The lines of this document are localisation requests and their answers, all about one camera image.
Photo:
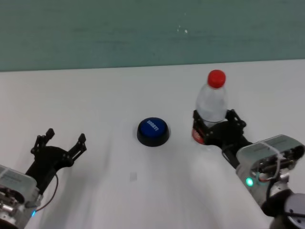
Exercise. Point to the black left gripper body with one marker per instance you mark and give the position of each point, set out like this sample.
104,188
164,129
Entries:
50,159

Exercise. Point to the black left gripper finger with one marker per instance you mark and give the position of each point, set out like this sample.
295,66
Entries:
79,146
41,142

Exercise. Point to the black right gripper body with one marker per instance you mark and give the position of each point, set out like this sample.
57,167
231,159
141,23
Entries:
226,134

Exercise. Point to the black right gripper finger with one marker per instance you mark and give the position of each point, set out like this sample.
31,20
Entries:
199,122
234,119

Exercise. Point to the clear water bottle red cap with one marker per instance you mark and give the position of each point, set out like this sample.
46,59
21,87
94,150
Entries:
210,105

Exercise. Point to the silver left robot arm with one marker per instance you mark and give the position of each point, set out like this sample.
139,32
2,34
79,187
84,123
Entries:
12,210

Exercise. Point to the blue push button black base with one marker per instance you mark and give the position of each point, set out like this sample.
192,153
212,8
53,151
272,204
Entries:
152,132

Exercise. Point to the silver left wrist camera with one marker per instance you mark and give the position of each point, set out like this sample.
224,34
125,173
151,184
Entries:
16,177

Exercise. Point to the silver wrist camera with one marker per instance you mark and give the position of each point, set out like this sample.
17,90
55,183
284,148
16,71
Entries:
269,145
16,177

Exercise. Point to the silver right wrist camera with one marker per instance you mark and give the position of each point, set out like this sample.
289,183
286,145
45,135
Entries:
269,145

